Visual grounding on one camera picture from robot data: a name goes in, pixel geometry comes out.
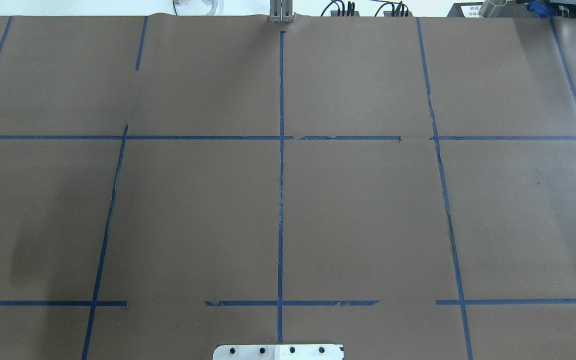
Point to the small metal can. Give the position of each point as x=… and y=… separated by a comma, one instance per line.
x=491, y=8

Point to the white camera stand pillar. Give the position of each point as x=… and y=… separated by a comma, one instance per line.
x=279, y=352

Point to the aluminium frame post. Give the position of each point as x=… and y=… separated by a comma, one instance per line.
x=281, y=11

